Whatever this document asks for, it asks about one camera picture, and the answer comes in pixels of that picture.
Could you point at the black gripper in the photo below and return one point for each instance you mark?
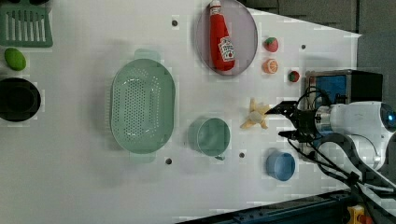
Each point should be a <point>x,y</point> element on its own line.
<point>306,122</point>

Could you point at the yellow plush peeled banana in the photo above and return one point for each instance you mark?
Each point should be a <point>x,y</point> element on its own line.
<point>256,115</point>

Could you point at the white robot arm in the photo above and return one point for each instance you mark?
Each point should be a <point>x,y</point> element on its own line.
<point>370,125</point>

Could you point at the small red strawberry toy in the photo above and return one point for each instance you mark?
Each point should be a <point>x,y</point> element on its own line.
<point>293,76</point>

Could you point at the blue plastic cup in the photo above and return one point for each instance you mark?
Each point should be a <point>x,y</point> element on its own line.
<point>280,165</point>

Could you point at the orange slice toy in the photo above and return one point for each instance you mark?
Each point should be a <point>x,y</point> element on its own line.
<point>270,66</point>

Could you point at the plush strawberry with green top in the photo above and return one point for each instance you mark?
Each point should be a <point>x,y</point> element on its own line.
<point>271,44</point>

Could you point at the green plastic cup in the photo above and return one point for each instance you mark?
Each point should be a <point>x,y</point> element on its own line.
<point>210,136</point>

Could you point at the red plush ketchup bottle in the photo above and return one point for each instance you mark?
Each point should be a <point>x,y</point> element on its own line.
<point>221,45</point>

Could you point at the round grey plate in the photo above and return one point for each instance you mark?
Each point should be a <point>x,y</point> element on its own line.
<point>243,33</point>

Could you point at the yellow red emergency button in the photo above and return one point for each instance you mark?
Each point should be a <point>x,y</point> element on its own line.
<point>357,215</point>

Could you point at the green perforated colander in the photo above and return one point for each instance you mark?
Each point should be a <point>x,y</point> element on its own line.
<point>142,105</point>

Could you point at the black round bowl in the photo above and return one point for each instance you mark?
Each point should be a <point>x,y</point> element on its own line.
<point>19,99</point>

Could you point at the green plush avocado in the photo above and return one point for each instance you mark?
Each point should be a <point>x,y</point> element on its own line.
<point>15,59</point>

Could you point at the green dish rack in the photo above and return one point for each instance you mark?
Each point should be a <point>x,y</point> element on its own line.
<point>25,24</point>

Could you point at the blue metal frame rail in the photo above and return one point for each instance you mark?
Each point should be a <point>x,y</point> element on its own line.
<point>327,208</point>

